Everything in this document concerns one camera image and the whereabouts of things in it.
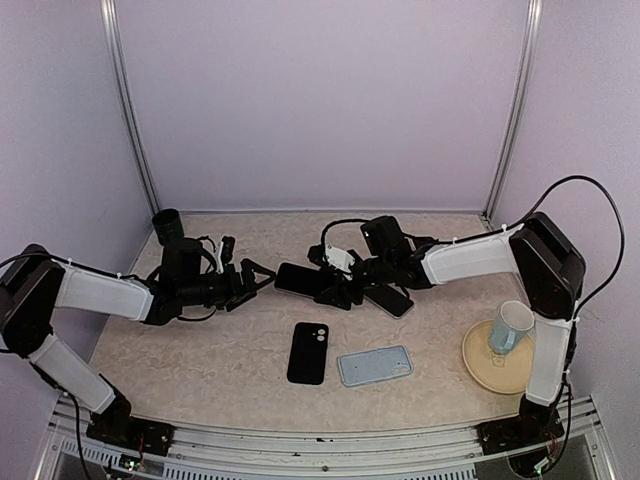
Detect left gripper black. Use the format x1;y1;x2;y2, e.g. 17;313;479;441
179;257;276;311

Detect dark phone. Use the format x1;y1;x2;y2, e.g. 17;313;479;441
274;262;337;298
364;285;414;319

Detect black phone case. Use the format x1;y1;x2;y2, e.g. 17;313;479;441
287;322;329;385

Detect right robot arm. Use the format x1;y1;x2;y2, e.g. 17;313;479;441
307;212;586;444

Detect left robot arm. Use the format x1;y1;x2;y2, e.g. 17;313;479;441
1;236;276;445

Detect light blue phone case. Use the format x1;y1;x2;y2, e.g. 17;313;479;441
337;345;413;387

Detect black cylindrical cup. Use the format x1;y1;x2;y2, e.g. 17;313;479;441
151;208;184;246

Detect light blue mug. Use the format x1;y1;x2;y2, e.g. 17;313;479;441
489;300;535;355

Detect beige plate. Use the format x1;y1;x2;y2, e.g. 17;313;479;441
461;320;534;395

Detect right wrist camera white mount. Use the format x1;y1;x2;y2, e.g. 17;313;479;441
321;244;357;276

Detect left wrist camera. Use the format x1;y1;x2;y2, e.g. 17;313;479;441
215;236;236;274

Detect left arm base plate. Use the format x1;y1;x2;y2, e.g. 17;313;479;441
86;417;175;457

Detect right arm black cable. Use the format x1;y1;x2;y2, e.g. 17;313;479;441
319;174;626;321

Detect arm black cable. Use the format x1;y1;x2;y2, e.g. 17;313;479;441
69;394;101;480
319;174;626;321

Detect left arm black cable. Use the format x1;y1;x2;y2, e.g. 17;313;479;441
69;394;101;480

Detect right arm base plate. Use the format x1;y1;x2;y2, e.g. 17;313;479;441
476;417;565;455

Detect front aluminium rail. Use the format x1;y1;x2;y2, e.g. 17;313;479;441
27;397;617;479

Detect left aluminium frame post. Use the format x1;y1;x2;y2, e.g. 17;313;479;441
100;0;161;215

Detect aluminium frame post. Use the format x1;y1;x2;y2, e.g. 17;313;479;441
483;0;544;223
100;0;161;215

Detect right aluminium frame post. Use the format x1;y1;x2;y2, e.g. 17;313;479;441
483;0;544;223

